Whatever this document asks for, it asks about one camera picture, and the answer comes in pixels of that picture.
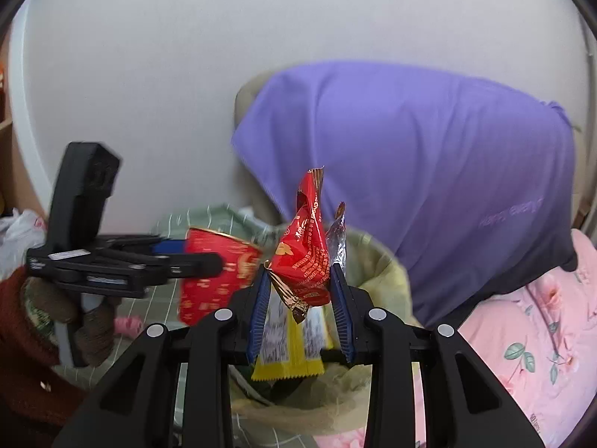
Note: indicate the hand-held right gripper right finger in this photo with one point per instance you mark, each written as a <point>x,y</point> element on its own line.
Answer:
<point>344,322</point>

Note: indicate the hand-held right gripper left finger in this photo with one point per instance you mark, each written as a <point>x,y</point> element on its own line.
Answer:
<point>259,322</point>

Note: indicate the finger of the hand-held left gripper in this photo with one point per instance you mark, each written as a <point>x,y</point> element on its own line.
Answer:
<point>168,248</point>
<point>191,268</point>

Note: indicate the red paper cup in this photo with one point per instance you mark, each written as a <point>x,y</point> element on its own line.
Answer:
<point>207,305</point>

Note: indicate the yellow snack wrapper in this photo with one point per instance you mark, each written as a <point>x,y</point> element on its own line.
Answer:
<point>280,359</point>

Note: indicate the yellow bag with contents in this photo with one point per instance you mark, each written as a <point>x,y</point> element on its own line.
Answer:
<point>387,289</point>

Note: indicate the silver foil wrapper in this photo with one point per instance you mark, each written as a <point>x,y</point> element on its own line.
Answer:
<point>338,242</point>

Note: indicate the red snack wrapper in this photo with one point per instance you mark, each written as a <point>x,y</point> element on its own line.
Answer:
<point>303,252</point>

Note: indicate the person's left hand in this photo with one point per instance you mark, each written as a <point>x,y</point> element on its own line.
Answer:
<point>95,331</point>

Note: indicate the green checked tablecloth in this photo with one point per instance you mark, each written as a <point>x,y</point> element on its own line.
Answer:
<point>219,219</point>

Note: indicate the white plastic bag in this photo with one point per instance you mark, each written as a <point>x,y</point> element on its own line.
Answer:
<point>14,238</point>

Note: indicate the wooden shelf unit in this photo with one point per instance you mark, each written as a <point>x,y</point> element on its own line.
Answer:
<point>4,158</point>

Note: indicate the pink caterpillar toy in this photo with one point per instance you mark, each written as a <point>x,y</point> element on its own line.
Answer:
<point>128,326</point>

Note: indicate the purple t-shirt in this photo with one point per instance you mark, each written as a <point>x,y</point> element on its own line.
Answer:
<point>419,172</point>

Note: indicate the white door frame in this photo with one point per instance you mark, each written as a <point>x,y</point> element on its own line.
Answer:
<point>28,149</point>

